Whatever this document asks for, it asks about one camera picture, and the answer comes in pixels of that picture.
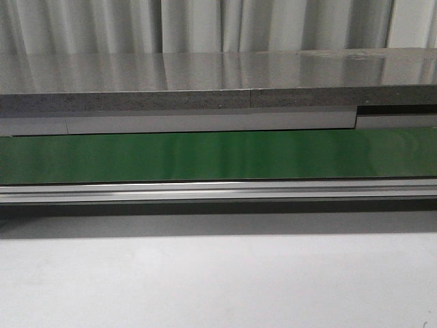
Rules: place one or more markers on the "green conveyor belt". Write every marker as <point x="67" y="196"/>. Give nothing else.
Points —
<point x="389" y="168"/>

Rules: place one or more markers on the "grey stone counter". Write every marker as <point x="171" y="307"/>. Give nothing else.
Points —
<point x="188" y="92"/>

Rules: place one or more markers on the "white curtain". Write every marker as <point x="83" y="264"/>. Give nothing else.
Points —
<point x="71" y="27"/>

